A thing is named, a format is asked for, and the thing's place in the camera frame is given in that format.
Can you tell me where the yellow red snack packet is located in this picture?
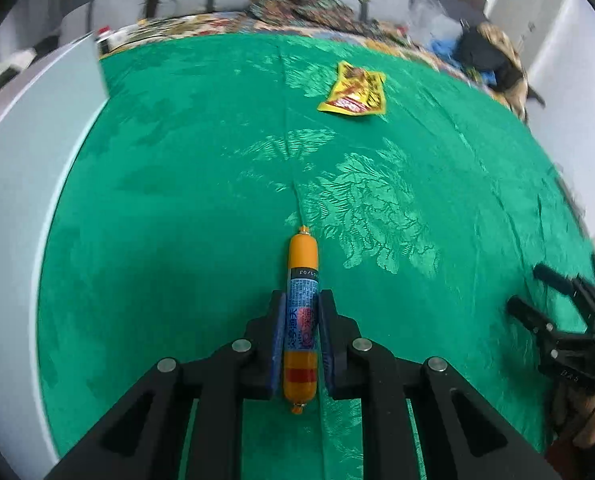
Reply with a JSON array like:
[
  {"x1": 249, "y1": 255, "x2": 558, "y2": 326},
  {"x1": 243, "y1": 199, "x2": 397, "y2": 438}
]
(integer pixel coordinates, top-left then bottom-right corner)
[{"x1": 317, "y1": 61, "x2": 386, "y2": 117}]

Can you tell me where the white cardboard box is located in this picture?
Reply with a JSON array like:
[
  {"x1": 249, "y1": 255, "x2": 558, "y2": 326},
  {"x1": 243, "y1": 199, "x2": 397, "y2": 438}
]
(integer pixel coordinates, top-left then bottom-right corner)
[{"x1": 0, "y1": 36, "x2": 109, "y2": 479}]

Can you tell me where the clear plastic bag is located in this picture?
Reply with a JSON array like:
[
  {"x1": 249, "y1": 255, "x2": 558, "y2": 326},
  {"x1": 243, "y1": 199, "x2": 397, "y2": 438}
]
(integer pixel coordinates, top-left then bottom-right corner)
[{"x1": 407, "y1": 0, "x2": 462, "y2": 48}]

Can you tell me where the orange blue sausage stick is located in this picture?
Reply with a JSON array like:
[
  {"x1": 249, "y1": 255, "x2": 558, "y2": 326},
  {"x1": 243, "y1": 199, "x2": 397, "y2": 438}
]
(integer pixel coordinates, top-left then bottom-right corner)
[{"x1": 282, "y1": 226, "x2": 319, "y2": 415}]

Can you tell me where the floral patterned garment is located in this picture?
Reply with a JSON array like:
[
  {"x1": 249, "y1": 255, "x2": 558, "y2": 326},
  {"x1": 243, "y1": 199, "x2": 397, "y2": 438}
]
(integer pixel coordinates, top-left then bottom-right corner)
[{"x1": 248, "y1": 0, "x2": 387, "y2": 38}]

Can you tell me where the person right hand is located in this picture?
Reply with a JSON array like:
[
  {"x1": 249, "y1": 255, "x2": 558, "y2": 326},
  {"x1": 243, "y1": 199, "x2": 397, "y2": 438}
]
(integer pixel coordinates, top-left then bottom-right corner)
[{"x1": 560, "y1": 388, "x2": 595, "y2": 448}]

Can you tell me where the grey pillow far left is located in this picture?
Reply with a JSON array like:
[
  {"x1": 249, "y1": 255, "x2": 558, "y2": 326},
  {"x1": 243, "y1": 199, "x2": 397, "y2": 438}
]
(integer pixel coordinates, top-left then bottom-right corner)
[{"x1": 59, "y1": 0, "x2": 147, "y2": 44}]

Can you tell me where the floral bed sheet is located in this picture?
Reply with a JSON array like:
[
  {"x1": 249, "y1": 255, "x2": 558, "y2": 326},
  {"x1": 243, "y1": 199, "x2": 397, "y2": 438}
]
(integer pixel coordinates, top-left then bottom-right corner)
[{"x1": 98, "y1": 12, "x2": 527, "y2": 122}]

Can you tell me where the black bag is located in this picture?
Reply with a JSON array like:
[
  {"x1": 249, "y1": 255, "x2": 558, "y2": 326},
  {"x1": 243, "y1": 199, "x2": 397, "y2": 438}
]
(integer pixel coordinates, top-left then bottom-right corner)
[{"x1": 453, "y1": 27, "x2": 523, "y2": 92}]

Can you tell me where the green floral bedspread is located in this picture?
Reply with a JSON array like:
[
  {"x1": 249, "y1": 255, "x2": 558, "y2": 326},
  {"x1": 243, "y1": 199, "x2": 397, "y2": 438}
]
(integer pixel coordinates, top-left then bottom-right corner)
[{"x1": 37, "y1": 34, "x2": 593, "y2": 455}]

